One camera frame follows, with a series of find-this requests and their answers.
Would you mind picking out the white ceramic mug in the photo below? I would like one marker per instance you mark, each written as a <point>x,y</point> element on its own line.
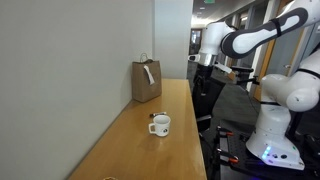
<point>160,126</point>

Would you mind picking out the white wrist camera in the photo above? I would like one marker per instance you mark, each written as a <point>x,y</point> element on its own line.
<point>223,68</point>

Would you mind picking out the green exit sign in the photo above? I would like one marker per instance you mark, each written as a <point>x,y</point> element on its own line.
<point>209,1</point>

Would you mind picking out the black Expo marker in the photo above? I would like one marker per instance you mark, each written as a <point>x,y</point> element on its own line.
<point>157,114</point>

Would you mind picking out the wooden door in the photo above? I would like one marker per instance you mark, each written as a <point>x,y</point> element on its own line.
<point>266,63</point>

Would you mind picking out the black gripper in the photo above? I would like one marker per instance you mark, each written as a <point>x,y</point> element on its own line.
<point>207,90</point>

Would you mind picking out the white paper tag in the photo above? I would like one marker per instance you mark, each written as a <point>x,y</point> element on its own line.
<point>149,74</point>

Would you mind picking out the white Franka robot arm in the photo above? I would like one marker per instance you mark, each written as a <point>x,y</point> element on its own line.
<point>276,133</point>

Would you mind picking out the brown paper bag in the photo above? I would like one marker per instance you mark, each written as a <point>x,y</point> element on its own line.
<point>146,83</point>

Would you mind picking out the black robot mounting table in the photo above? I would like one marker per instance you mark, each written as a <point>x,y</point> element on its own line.
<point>233,171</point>

